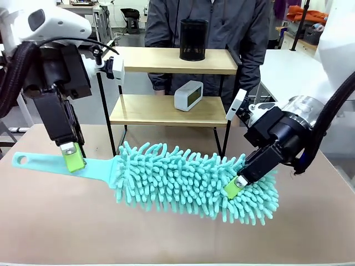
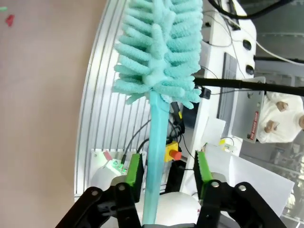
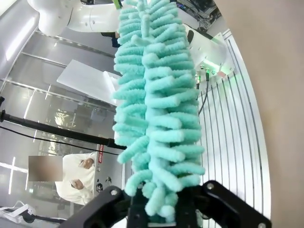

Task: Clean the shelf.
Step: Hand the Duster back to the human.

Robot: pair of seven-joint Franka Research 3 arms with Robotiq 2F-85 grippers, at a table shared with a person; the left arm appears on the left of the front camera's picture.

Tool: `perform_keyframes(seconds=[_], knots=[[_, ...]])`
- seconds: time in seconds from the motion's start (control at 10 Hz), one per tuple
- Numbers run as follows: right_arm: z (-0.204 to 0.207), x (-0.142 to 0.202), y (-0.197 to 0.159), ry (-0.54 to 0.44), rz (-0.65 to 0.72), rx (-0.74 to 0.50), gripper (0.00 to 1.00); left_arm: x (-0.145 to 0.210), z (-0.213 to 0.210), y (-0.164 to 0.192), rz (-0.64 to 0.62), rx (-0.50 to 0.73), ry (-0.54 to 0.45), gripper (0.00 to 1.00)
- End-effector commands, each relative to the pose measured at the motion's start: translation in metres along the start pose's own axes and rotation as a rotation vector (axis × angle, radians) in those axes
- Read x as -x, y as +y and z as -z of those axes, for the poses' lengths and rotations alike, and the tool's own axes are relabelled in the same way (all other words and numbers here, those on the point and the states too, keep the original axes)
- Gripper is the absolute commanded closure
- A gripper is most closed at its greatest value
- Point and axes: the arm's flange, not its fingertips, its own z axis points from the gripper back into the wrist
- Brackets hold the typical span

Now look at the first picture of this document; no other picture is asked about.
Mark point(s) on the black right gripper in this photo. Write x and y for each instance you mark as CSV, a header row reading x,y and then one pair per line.
x,y
269,141

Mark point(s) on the person's right forearm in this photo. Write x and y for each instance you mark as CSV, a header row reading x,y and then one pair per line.
x,y
161,81

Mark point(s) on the black plastic stool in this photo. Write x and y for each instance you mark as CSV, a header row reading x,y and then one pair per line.
x,y
131,14

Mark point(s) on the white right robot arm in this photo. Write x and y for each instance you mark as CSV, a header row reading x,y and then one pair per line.
x,y
338,55

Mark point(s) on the purple garment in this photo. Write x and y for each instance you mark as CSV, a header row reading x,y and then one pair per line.
x,y
285,7

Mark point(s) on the grey metal workbench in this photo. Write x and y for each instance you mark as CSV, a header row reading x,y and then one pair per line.
x,y
100,16

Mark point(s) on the black plastic crate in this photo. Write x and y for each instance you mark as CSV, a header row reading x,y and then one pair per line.
x,y
312,34

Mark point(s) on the white floor power strip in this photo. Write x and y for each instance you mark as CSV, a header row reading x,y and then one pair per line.
x,y
18,129

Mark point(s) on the person in grey jacket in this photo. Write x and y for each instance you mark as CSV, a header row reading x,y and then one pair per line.
x,y
222,27

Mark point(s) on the white digital clock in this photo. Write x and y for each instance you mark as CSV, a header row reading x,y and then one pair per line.
x,y
188,95

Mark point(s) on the black mesh pen holder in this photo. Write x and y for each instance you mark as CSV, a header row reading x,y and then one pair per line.
x,y
193,38

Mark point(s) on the two-tier wooden black-framed shelf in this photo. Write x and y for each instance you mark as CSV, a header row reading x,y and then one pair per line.
x,y
166,61

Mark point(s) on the black stand pole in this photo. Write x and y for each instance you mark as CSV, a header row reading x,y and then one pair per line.
x,y
301,22

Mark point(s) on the grey folding chair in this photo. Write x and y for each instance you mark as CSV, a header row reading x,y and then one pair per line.
x,y
5,138

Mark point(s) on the teal microfibre duster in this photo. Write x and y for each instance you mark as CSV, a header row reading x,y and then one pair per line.
x,y
180,183

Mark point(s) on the person's left forearm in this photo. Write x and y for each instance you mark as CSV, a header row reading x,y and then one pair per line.
x,y
251,72

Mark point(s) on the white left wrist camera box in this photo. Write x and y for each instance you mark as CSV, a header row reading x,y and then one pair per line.
x,y
118,72

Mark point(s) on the orange cloth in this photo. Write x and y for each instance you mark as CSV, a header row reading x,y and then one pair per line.
x,y
305,14

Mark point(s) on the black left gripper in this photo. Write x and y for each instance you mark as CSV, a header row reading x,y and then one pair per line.
x,y
52,110

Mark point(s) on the white side table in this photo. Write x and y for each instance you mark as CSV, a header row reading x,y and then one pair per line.
x,y
291,72

